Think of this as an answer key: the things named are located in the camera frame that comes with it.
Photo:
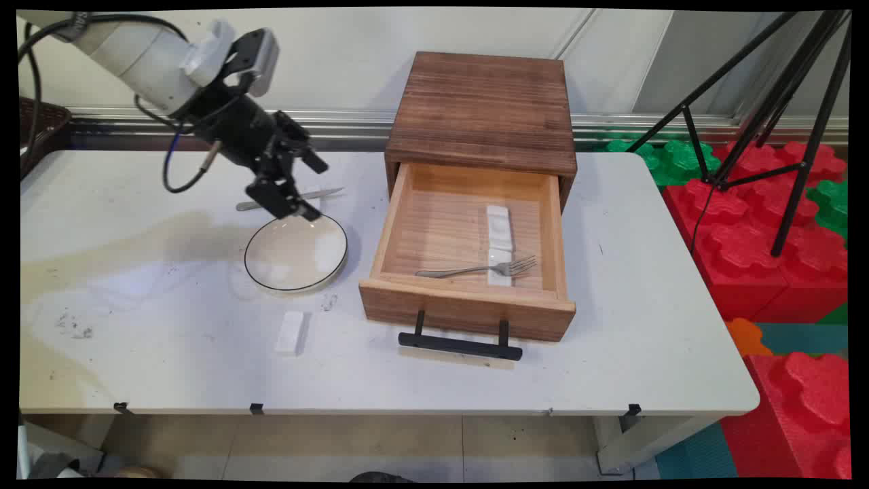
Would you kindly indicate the orange foam piece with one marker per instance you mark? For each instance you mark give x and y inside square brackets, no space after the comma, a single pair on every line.
[745,336]

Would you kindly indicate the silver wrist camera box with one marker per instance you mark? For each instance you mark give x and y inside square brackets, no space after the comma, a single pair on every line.
[261,58]

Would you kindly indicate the aluminium wall rail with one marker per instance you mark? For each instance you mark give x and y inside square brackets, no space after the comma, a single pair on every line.
[353,125]

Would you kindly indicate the white ceramic cutlery rest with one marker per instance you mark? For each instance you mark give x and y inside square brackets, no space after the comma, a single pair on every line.
[500,273]
[290,333]
[499,227]

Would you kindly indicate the light wooden drawer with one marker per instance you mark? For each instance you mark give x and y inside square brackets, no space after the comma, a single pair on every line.
[448,231]

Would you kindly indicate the red foam block stack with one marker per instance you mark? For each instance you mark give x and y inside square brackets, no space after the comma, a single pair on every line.
[740,258]

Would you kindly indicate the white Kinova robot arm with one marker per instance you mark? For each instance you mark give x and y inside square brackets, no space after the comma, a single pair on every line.
[139,58]

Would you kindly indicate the silver table knife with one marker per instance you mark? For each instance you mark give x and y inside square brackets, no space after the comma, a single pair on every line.
[327,193]

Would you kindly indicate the white table leg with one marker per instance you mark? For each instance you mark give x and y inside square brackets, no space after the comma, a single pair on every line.
[631,445]

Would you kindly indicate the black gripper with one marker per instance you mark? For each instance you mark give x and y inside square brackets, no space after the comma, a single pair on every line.
[234,122]

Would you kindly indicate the green foam block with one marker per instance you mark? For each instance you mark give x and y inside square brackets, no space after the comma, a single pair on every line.
[834,207]
[679,159]

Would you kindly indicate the brown woven basket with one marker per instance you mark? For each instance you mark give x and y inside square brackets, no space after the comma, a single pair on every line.
[41,129]

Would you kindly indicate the silver fork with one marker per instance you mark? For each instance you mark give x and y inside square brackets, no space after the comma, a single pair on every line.
[461,271]

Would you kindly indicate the teal foam floor mat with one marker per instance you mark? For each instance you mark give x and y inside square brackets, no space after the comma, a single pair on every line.
[696,455]

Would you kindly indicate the dark wooden cabinet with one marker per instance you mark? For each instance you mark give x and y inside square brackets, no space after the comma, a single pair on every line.
[482,109]

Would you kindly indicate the black tripod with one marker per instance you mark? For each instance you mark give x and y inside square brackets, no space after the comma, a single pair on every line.
[794,88]

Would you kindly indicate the white plate with black rim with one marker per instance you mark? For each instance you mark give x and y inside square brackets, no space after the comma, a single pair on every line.
[292,255]

